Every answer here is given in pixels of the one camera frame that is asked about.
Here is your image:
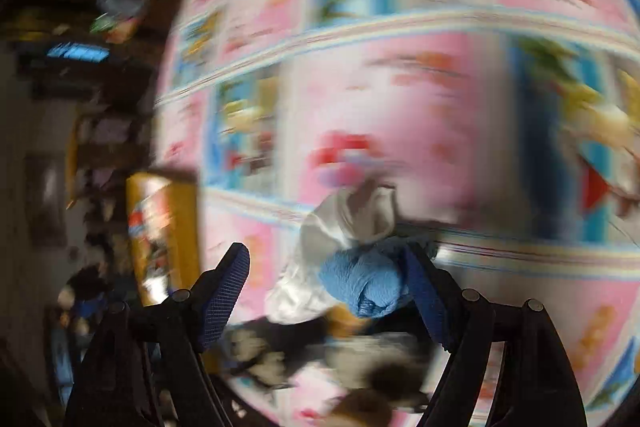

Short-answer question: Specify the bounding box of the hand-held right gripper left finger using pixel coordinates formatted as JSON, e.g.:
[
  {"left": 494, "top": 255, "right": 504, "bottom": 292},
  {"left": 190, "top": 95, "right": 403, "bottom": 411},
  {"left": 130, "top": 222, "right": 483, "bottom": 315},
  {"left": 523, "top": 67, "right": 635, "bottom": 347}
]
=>
[{"left": 62, "top": 242, "right": 251, "bottom": 427}]

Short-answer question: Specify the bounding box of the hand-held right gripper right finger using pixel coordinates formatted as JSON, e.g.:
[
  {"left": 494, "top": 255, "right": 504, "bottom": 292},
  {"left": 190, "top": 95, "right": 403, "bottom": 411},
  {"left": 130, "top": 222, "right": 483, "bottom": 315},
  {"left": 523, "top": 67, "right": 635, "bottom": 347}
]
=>
[{"left": 400, "top": 241, "right": 588, "bottom": 427}]

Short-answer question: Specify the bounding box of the blue orange bagged cloth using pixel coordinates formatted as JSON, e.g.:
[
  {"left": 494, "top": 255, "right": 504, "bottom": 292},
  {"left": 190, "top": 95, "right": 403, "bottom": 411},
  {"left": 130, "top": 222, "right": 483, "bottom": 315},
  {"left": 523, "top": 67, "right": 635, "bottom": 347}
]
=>
[{"left": 264, "top": 184, "right": 441, "bottom": 338}]

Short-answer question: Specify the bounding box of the yellow cardboard box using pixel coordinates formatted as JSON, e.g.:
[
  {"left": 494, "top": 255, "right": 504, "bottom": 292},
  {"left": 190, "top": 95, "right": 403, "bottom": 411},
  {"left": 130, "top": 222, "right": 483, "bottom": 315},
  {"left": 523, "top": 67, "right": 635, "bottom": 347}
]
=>
[{"left": 125, "top": 172, "right": 201, "bottom": 308}]

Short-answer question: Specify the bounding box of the black white furry plush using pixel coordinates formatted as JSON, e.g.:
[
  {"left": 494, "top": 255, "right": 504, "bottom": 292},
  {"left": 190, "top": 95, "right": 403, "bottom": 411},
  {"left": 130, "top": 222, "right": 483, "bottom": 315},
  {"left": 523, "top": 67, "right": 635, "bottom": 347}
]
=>
[{"left": 220, "top": 317, "right": 436, "bottom": 427}]

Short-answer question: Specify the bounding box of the printed pink blue tablecloth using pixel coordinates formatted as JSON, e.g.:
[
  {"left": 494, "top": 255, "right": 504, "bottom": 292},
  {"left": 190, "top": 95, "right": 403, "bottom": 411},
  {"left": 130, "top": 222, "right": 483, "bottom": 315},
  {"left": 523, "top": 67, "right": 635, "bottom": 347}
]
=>
[{"left": 152, "top": 0, "right": 640, "bottom": 427}]

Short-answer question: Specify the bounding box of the dark wooden cabinet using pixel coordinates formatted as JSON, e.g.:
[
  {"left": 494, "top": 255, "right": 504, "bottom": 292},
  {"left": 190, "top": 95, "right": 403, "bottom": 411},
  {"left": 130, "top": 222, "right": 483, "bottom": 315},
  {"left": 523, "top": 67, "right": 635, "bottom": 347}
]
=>
[{"left": 15, "top": 0, "right": 201, "bottom": 108}]

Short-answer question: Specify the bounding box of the barred window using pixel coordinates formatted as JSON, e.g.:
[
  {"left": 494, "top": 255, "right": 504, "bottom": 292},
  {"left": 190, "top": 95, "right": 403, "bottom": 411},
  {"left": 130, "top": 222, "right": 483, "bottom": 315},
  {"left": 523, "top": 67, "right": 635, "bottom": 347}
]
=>
[{"left": 47, "top": 43, "right": 111, "bottom": 64}]

